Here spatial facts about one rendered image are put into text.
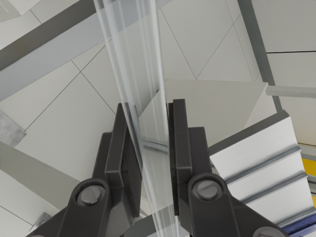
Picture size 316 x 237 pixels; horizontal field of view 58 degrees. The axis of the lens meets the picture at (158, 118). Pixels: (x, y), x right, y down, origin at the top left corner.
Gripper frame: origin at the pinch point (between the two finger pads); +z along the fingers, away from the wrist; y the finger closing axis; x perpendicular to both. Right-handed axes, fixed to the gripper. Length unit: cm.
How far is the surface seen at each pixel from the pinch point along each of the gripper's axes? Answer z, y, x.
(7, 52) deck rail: 13.5, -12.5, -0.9
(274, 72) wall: 208, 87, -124
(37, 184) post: 27, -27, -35
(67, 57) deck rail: 10.9, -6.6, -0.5
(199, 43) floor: 165, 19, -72
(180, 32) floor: 155, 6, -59
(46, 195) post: 23.7, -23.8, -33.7
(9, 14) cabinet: 40.0, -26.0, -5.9
